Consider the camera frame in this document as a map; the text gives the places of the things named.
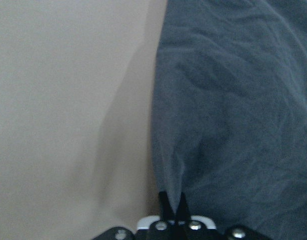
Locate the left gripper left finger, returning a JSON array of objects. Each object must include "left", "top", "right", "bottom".
[{"left": 94, "top": 191, "right": 175, "bottom": 240}]

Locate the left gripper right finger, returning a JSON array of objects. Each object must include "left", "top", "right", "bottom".
[{"left": 172, "top": 193, "right": 269, "bottom": 240}]

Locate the black printed t-shirt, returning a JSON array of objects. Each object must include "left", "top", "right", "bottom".
[{"left": 151, "top": 0, "right": 307, "bottom": 240}]

